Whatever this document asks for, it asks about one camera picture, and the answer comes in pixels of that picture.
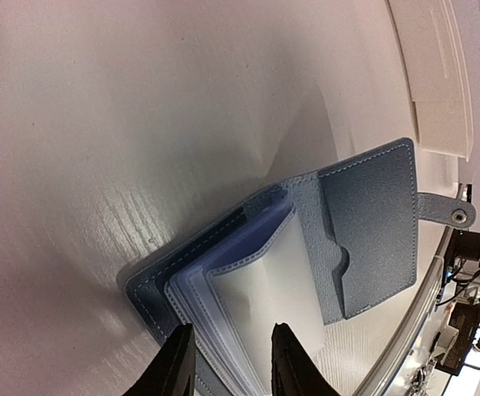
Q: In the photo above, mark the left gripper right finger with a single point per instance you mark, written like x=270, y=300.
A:
x=292, y=370

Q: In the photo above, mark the blue leather card holder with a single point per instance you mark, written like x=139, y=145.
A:
x=308, y=251

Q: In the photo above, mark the white plastic tray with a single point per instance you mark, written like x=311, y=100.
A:
x=433, y=56

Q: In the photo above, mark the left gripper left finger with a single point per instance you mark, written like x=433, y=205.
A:
x=172, y=370

